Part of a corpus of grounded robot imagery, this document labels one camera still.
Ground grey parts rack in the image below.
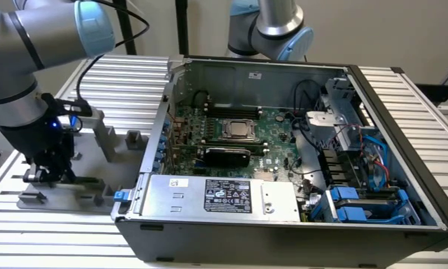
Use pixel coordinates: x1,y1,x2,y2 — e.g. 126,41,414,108
16,108,151,214

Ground black power wire loop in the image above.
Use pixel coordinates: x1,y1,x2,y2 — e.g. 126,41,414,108
294,79,323,118

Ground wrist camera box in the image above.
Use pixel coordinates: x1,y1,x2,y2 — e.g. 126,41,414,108
41,94,107,133

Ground black open PC case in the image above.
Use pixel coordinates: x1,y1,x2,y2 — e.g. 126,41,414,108
110,54,448,263

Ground silver disk bay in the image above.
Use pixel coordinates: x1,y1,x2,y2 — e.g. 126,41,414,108
305,77,378,152

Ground installed RAM stick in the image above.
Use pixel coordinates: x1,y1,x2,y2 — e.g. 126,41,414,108
202,138,266,147

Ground dark RAM stick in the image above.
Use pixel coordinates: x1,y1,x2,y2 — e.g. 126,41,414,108
59,176,101,184

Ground silver power supply unit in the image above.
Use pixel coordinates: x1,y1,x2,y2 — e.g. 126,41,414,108
139,174,305,222

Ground blue drive caddy bracket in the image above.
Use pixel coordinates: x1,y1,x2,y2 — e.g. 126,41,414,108
309,184,422,225

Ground black camera cable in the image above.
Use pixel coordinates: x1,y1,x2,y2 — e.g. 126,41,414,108
74,0,151,105

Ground blue case latch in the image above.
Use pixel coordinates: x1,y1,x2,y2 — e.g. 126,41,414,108
113,189,131,203

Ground red SATA wire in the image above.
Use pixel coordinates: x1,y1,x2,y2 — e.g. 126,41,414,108
371,154,394,188

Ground black stand pole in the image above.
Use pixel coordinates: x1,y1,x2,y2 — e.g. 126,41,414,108
174,0,191,56
115,0,139,55

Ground CPU in socket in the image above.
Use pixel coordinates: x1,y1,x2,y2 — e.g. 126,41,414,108
217,118,261,140

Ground blue SATA wire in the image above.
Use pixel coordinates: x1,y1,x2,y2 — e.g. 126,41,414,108
361,134,391,189

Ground black RAM slots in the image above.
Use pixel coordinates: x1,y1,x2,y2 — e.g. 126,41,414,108
206,105,263,118

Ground green motherboard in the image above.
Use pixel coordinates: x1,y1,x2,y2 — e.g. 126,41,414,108
163,105,322,197

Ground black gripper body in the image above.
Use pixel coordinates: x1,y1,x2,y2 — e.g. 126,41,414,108
0,115,78,171

